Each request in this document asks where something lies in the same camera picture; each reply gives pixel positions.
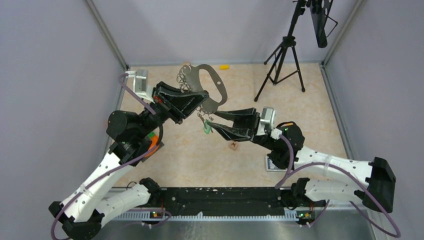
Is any black tripod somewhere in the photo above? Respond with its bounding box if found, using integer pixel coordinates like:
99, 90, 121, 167
254, 0, 339, 103

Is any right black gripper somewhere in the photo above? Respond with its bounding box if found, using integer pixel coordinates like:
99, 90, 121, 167
208, 108, 279, 151

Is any wooden letter cube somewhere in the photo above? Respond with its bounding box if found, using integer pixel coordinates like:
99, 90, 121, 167
229, 141, 239, 151

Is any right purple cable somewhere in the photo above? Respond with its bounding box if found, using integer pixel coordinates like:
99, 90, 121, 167
274, 134, 402, 239

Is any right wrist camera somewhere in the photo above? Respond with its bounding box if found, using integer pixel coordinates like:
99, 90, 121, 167
256, 107, 282, 140

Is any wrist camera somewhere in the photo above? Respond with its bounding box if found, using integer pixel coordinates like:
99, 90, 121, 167
256, 107, 282, 140
125, 69, 154, 102

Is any yellow block at back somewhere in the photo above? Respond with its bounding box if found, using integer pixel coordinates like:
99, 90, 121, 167
219, 64, 230, 70

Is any green key tag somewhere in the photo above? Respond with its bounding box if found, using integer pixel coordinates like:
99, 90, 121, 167
203, 119, 213, 135

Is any blue playing card deck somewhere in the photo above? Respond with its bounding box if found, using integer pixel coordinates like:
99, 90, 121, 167
265, 156, 284, 172

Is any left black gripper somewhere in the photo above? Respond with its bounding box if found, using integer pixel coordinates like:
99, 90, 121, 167
136, 80, 210, 138

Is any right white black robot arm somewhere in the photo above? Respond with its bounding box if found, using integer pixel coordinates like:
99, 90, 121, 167
207, 107, 396, 213

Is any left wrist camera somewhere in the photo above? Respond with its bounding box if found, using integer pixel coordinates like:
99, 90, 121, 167
125, 69, 154, 102

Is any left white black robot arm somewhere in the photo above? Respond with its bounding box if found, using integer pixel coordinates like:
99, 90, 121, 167
48, 82, 209, 240

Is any orange plate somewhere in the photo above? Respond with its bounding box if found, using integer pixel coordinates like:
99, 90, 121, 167
145, 132, 159, 158

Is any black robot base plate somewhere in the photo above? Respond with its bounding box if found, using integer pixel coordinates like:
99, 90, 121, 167
129, 177, 327, 218

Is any white slotted cable duct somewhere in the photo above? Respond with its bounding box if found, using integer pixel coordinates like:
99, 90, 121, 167
112, 210, 299, 222

